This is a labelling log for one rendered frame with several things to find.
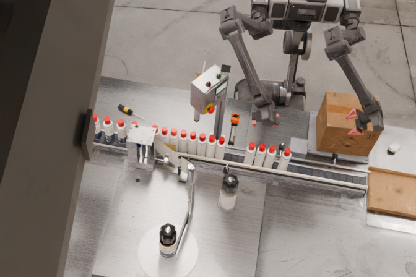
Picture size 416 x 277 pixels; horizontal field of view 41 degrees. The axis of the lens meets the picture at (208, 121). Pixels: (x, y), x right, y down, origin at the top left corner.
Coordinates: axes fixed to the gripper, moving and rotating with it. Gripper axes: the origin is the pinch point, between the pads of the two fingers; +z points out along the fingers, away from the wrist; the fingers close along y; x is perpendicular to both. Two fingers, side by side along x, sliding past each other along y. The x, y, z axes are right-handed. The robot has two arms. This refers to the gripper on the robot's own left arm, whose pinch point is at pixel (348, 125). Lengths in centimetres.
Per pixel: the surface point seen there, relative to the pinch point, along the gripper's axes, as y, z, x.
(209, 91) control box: 3, 25, -77
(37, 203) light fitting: 150, -114, -212
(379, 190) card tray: 20.2, 10.5, 40.4
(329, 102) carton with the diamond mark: -18.8, 9.0, -2.0
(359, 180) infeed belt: 17.3, 14.9, 27.8
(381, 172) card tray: 8.6, 9.1, 42.4
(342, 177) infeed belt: 15.5, 21.0, 20.3
